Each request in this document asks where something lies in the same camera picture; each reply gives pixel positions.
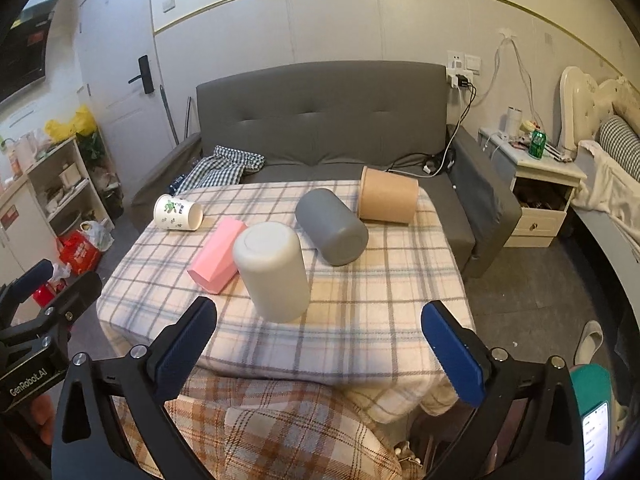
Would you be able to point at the white slipper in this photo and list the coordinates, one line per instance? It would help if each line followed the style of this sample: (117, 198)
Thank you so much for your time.
(590, 341)

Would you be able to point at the light grey cup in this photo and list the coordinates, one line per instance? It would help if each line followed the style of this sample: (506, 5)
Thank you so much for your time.
(270, 262)

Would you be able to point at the red shopping bag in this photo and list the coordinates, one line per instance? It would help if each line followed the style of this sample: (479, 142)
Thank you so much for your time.
(76, 251)

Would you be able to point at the white cup green print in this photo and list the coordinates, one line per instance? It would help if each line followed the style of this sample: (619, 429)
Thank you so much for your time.
(171, 213)

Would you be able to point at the tan brown cup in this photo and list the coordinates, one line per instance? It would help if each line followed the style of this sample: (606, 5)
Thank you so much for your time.
(387, 197)

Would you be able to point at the pink angular cup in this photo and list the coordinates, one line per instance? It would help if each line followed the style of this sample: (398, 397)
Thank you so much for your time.
(213, 266)

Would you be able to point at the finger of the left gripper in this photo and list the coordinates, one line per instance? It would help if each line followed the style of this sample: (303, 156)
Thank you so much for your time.
(20, 289)
(65, 309)

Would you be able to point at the white tumbler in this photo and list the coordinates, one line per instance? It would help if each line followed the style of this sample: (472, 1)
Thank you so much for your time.
(513, 121)

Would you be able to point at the white shelf unit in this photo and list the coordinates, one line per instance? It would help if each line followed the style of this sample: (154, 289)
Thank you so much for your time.
(65, 191)

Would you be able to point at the white door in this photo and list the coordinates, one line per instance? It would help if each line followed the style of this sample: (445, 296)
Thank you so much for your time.
(112, 35)

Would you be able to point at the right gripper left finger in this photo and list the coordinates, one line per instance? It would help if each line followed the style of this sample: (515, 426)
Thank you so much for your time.
(89, 442)

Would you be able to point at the smartphone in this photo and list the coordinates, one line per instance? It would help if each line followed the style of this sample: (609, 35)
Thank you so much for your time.
(595, 432)

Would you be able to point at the orange plaid blanket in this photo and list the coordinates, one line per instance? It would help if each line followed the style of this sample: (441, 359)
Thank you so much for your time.
(274, 429)

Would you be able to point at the green bottle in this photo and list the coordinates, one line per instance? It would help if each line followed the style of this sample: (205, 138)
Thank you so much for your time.
(537, 144)

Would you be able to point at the dark grey cup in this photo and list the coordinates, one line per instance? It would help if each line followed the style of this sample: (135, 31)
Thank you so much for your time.
(339, 236)

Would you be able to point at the wall socket with chargers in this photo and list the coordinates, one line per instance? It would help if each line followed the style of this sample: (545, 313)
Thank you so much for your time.
(461, 69)

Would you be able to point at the checkered pillow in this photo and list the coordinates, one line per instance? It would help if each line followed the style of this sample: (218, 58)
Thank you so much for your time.
(621, 142)

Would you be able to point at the yellow plastic bag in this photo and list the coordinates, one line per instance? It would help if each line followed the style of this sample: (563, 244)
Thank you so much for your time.
(82, 123)

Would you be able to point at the white nightstand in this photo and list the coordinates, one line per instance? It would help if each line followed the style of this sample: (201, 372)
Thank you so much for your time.
(544, 189)

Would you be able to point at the checkered green cloth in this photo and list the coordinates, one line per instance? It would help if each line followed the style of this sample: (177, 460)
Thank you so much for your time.
(226, 166)

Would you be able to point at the white bed sheet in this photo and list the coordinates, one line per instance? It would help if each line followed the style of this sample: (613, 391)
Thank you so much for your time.
(608, 189)

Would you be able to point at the black range hood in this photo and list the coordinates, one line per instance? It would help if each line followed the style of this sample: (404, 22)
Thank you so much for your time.
(23, 51)

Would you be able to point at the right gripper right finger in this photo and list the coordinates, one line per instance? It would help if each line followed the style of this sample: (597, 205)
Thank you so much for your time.
(548, 442)

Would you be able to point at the black door handle lock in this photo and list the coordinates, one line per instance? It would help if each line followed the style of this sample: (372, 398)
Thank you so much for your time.
(144, 75)

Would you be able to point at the cream bed headboard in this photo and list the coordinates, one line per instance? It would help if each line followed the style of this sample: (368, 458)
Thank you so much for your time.
(585, 104)

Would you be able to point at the grey sofa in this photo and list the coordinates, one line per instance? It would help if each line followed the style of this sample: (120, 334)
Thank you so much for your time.
(327, 120)

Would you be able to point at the plaid tablecloth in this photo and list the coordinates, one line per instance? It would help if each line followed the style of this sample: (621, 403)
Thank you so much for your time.
(363, 323)

